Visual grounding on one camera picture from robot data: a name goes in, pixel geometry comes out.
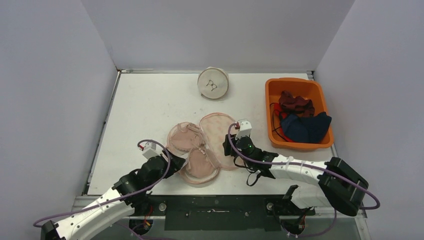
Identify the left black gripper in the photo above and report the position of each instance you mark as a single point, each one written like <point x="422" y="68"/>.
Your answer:
<point x="178" y="163"/>

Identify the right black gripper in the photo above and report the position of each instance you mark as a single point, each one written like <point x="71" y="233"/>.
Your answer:
<point x="228" y="147"/>

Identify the floral mesh laundry bag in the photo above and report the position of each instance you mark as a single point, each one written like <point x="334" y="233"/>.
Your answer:
<point x="215" y="127"/>

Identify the beige pink lace bra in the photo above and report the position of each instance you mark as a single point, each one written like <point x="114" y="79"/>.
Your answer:
<point x="186" y="140"/>

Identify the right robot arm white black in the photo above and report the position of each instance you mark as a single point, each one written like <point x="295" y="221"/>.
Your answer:
<point x="339" y="185"/>

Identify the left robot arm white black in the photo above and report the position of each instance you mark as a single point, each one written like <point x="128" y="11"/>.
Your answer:
<point x="124" y="198"/>

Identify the round white mesh laundry bag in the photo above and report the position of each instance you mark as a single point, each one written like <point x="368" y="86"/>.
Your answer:
<point x="213" y="83"/>

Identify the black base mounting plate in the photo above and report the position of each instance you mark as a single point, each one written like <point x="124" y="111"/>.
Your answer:
<point x="216" y="212"/>

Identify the orange plastic bin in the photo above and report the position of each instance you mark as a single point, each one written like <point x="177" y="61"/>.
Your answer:
<point x="307" y="89"/>

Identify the maroon garment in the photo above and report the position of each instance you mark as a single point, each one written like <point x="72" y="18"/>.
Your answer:
<point x="296" y="104"/>

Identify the navy blue garment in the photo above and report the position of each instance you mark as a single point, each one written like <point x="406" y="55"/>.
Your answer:
<point x="308" y="130"/>

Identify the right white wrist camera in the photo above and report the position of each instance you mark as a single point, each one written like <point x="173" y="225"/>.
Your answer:
<point x="244" y="128"/>

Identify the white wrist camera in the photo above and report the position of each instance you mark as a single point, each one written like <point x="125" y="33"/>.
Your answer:
<point x="150" y="150"/>
<point x="244" y="128"/>

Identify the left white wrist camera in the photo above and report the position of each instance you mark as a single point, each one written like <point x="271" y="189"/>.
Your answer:
<point x="150" y="150"/>

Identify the red black strappy garment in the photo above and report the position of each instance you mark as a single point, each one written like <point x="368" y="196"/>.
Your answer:
<point x="277" y="116"/>

